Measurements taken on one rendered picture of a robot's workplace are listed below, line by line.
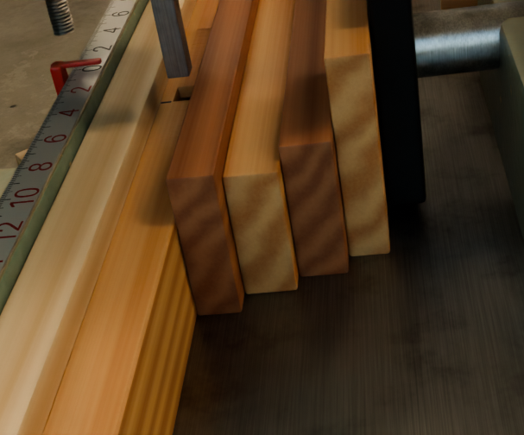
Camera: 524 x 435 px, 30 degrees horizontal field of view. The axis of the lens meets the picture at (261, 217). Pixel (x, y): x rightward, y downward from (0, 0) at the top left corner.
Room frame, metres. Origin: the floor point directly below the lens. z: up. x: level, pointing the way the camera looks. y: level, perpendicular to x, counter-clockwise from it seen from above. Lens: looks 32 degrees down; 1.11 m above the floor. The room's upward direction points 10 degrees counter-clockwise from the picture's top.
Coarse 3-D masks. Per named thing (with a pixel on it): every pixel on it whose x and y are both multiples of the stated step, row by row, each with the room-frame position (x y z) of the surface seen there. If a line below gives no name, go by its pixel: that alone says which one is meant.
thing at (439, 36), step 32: (384, 0) 0.31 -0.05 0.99; (384, 32) 0.31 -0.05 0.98; (416, 32) 0.34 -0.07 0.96; (448, 32) 0.34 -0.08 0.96; (480, 32) 0.34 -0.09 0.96; (384, 64) 0.31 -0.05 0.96; (416, 64) 0.31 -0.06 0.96; (448, 64) 0.34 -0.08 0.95; (480, 64) 0.34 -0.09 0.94; (384, 96) 0.31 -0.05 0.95; (416, 96) 0.31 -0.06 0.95; (384, 128) 0.31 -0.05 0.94; (416, 128) 0.31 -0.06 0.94; (384, 160) 0.31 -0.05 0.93; (416, 160) 0.31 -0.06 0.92; (416, 192) 0.31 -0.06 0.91
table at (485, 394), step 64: (448, 128) 0.37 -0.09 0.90; (448, 192) 0.32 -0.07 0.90; (384, 256) 0.29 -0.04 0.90; (448, 256) 0.28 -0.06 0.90; (512, 256) 0.27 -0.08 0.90; (256, 320) 0.26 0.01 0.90; (320, 320) 0.26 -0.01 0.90; (384, 320) 0.25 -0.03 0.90; (448, 320) 0.25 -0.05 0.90; (512, 320) 0.24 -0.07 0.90; (192, 384) 0.24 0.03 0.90; (256, 384) 0.23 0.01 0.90; (320, 384) 0.23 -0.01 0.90; (384, 384) 0.22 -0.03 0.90; (448, 384) 0.22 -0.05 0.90; (512, 384) 0.21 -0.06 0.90
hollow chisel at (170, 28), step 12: (156, 0) 0.36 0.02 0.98; (168, 0) 0.36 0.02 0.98; (156, 12) 0.36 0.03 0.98; (168, 12) 0.36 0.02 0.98; (180, 12) 0.37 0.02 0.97; (156, 24) 0.36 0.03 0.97; (168, 24) 0.36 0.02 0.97; (180, 24) 0.37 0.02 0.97; (168, 36) 0.36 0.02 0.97; (180, 36) 0.36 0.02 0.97; (168, 48) 0.36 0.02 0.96; (180, 48) 0.36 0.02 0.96; (168, 60) 0.36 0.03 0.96; (180, 60) 0.36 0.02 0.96; (168, 72) 0.36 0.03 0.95; (180, 72) 0.36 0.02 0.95
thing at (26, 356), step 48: (192, 0) 0.47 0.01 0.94; (144, 48) 0.40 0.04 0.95; (144, 96) 0.35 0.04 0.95; (96, 144) 0.32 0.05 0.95; (144, 144) 0.33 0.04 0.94; (96, 192) 0.28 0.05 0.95; (48, 240) 0.26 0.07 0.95; (96, 240) 0.26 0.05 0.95; (48, 288) 0.23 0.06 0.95; (0, 336) 0.21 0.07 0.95; (48, 336) 0.21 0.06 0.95; (0, 384) 0.19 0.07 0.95; (48, 384) 0.20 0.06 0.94; (0, 432) 0.18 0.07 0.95
